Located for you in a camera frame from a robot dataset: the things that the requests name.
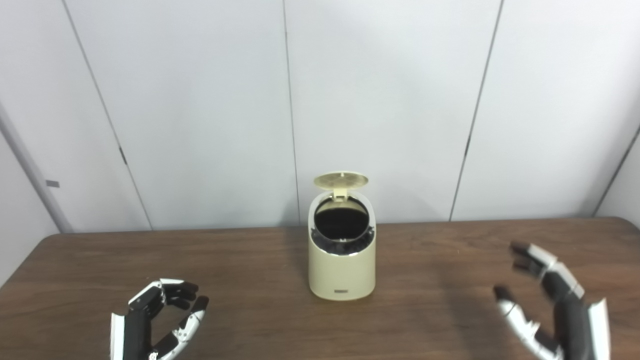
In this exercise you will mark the grey wall corner post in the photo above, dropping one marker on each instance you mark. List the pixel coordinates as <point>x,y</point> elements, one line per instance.
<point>35,175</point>

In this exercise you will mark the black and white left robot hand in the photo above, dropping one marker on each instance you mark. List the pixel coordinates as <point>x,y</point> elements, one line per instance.
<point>135,335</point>

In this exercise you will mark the round cream-colored bin lid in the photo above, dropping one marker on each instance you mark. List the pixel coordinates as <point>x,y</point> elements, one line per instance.
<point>341,180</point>

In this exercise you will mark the black bin liner bag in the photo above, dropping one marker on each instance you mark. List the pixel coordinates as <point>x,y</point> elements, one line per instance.
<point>341,225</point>

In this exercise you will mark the cream-colored bin body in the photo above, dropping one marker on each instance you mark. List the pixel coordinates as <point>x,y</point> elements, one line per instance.
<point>341,275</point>

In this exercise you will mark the small grey wall tag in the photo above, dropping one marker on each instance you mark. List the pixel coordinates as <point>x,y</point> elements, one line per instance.
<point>52,183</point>

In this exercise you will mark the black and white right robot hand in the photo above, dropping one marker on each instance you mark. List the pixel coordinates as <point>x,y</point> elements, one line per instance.
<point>575,330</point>

